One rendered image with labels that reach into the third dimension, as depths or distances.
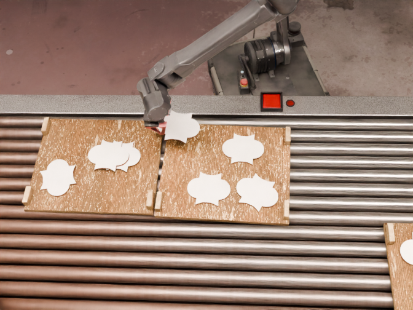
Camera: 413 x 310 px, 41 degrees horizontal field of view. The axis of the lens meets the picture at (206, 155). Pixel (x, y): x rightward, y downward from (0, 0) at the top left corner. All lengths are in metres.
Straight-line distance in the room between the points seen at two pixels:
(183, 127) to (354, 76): 1.70
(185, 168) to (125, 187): 0.20
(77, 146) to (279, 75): 1.32
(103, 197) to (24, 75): 1.81
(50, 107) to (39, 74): 1.41
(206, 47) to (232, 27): 0.09
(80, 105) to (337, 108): 0.90
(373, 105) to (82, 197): 1.02
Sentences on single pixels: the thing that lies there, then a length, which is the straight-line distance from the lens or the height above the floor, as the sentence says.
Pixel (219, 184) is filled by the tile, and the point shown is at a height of 0.94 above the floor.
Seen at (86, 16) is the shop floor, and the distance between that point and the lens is 3.68.
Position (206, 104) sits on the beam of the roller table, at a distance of 1.93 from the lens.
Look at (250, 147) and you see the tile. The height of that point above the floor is 0.94.
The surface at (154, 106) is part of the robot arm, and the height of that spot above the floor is 1.25.
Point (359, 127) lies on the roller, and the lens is 1.91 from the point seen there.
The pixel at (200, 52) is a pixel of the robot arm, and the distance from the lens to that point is 1.51.
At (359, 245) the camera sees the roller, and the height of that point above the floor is 0.92.
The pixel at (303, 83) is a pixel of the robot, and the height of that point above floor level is 0.24.
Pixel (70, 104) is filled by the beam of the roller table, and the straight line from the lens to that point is 2.02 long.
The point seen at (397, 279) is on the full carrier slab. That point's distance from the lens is 1.66.
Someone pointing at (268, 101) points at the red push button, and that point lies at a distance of 1.92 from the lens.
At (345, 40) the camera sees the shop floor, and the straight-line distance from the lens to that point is 3.43.
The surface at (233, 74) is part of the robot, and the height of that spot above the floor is 0.24.
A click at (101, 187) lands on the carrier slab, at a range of 1.78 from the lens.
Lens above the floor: 2.45
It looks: 58 degrees down
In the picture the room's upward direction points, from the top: 6 degrees counter-clockwise
